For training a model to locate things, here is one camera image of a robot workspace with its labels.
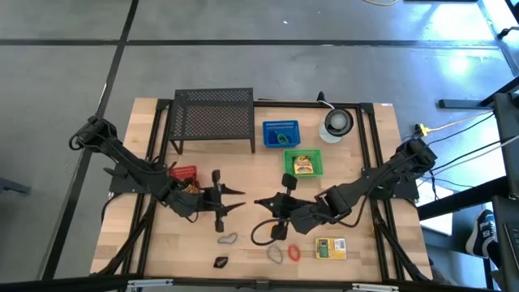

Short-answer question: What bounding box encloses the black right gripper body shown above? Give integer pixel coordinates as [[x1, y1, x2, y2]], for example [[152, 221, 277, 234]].
[[269, 173, 325, 241]]

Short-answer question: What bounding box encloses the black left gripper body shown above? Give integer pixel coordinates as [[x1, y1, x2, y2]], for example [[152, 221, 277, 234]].
[[201, 169, 229, 234]]

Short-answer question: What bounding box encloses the yellow box with green panel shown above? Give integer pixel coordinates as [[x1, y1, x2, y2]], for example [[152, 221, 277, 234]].
[[315, 237, 348, 260]]

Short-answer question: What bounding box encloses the yellow green crayon box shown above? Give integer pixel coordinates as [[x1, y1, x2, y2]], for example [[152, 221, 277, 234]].
[[292, 154, 315, 176]]

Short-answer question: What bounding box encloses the green plastic basket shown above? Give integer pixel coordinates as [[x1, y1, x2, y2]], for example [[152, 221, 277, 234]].
[[282, 148, 325, 179]]

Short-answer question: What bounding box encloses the red plastic basket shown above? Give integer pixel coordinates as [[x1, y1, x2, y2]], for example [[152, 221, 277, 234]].
[[168, 165, 200, 195]]

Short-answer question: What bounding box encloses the blue plastic basket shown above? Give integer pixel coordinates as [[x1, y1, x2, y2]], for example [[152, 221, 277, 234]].
[[262, 119, 302, 149]]

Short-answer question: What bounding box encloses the black perforated metal stand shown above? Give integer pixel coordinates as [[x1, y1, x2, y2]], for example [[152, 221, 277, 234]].
[[168, 87, 256, 155]]

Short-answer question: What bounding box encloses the white cylinder with black rim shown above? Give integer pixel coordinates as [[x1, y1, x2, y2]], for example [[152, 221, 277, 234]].
[[319, 107, 355, 144]]

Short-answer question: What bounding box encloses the black rig crossbar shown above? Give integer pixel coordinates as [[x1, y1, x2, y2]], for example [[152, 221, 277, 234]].
[[0, 274, 519, 292]]

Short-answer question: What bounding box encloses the person's shoe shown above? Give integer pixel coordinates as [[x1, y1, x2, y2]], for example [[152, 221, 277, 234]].
[[465, 209, 496, 257]]

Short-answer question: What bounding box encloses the grey chair base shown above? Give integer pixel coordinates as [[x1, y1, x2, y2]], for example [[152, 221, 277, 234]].
[[0, 177, 32, 195]]

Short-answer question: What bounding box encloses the black chair caster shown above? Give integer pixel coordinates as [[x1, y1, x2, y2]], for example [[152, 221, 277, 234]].
[[497, 24, 519, 41]]

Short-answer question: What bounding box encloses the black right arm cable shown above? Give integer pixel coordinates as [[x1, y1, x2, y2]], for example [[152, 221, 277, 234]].
[[250, 217, 285, 247]]

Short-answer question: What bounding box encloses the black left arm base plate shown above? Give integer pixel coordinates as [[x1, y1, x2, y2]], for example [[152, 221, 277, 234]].
[[104, 161, 168, 195]]

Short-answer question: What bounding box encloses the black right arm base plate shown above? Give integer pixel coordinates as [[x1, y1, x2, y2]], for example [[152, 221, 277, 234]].
[[361, 168, 419, 200]]

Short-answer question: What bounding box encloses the yellow extension cable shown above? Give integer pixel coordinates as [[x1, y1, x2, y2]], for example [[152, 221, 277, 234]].
[[427, 109, 495, 133]]

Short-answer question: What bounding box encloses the black desk frame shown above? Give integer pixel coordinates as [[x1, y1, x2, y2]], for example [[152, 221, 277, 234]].
[[417, 76, 519, 292]]

